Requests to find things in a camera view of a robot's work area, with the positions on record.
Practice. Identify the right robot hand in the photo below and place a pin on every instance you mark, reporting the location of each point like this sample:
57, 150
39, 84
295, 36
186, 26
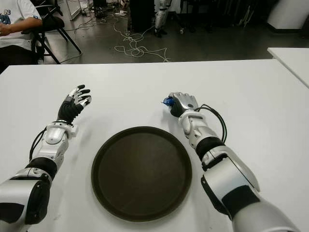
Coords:
184, 101

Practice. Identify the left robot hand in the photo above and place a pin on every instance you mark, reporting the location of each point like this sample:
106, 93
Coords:
70, 108

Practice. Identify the blue Oreo packet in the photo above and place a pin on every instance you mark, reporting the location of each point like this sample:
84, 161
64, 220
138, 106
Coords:
167, 101

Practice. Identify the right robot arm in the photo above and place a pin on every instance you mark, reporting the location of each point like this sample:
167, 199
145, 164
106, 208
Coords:
229, 178

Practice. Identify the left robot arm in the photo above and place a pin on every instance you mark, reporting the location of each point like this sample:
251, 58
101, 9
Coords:
36, 183

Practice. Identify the round dark brown tray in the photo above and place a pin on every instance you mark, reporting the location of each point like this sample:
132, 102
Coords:
142, 174

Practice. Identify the black folding chair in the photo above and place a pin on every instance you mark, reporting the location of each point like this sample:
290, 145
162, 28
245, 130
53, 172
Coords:
51, 23

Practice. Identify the seated person white t-shirt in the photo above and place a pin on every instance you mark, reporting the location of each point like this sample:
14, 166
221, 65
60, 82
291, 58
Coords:
14, 33

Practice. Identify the black cabinet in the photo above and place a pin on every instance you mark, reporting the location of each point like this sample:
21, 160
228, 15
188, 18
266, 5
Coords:
142, 14

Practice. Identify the white side table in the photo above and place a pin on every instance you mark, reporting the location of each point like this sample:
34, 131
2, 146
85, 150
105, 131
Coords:
294, 60

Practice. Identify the white curved pedestal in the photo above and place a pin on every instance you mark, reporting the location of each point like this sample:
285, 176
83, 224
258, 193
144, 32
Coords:
287, 14

